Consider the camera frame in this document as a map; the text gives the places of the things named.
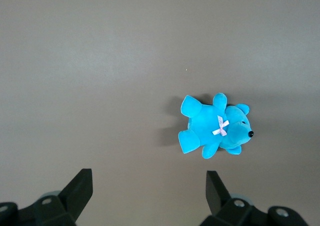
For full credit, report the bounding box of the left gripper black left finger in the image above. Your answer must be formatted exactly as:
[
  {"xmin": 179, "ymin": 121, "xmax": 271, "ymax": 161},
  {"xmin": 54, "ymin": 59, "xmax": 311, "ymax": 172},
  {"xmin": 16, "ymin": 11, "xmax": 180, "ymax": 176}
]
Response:
[{"xmin": 0, "ymin": 168, "xmax": 94, "ymax": 226}]

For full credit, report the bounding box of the blue teddy bear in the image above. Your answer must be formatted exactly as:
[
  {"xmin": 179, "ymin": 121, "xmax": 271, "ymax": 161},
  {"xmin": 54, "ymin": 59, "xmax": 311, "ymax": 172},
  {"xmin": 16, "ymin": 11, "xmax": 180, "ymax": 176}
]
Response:
[{"xmin": 177, "ymin": 92, "xmax": 255, "ymax": 161}]

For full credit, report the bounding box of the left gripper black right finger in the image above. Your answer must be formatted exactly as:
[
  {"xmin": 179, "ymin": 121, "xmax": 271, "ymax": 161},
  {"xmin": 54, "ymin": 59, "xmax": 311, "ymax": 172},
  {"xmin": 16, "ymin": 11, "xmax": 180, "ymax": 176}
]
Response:
[{"xmin": 199, "ymin": 170, "xmax": 309, "ymax": 226}]

